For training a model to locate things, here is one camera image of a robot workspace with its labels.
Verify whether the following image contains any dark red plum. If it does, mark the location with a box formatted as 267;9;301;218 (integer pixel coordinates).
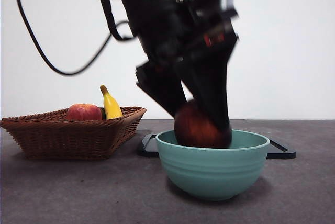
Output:
174;100;232;149

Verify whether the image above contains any teal ribbed bowl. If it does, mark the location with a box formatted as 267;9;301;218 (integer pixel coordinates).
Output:
155;129;270;201

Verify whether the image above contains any yellow banana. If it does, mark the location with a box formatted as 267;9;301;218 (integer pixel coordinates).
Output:
99;85;124;120

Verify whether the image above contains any black rectangular tray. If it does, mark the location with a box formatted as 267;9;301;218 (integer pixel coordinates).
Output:
137;133;297;160

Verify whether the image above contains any red orange peach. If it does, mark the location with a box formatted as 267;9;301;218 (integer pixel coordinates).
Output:
65;103;103;121

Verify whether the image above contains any brown wicker basket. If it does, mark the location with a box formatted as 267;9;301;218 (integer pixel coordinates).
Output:
0;106;147;161

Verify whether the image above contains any long thin black cable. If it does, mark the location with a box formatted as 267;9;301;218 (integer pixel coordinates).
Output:
15;0;115;76

